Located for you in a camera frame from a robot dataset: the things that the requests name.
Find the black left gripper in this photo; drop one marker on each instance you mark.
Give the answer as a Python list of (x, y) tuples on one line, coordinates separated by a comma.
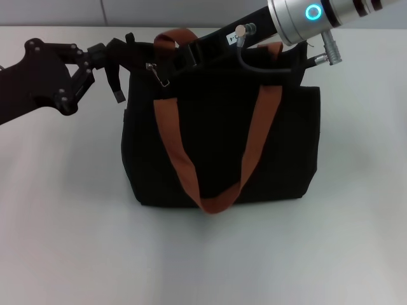
[(28, 82)]

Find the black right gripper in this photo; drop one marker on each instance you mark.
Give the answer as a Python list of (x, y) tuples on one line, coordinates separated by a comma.
[(210, 47)]

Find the silver metal zipper pull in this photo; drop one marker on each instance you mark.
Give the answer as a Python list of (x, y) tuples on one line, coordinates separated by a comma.
[(152, 71)]

